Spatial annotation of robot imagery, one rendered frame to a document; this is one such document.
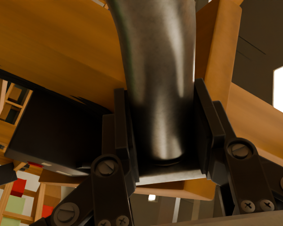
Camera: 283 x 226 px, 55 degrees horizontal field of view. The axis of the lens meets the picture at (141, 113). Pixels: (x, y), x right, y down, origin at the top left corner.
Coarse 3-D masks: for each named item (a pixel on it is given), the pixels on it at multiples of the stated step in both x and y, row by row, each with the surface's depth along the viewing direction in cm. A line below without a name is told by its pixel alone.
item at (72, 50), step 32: (0, 0) 30; (32, 0) 32; (64, 0) 33; (0, 32) 31; (32, 32) 31; (64, 32) 33; (96, 32) 35; (0, 64) 39; (32, 64) 37; (64, 64) 34; (96, 64) 34; (96, 96) 42; (0, 128) 118; (256, 128) 45
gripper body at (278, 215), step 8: (232, 216) 8; (240, 216) 8; (248, 216) 8; (256, 216) 8; (264, 216) 8; (272, 216) 8; (280, 216) 8; (168, 224) 8; (176, 224) 8; (184, 224) 8; (192, 224) 8; (200, 224) 8; (208, 224) 8; (216, 224) 8; (224, 224) 8; (232, 224) 8; (240, 224) 8; (248, 224) 8; (256, 224) 8; (264, 224) 8; (272, 224) 8; (280, 224) 8
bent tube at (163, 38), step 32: (128, 0) 8; (160, 0) 8; (192, 0) 9; (128, 32) 9; (160, 32) 9; (192, 32) 10; (128, 64) 10; (160, 64) 10; (192, 64) 11; (128, 96) 12; (160, 96) 11; (192, 96) 12; (160, 128) 12; (160, 160) 14; (192, 160) 14
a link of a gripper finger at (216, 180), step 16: (208, 96) 12; (208, 112) 12; (224, 112) 13; (192, 128) 14; (208, 128) 11; (224, 128) 12; (208, 144) 11; (224, 144) 11; (208, 160) 12; (208, 176) 13; (224, 176) 11; (272, 176) 10; (272, 192) 10
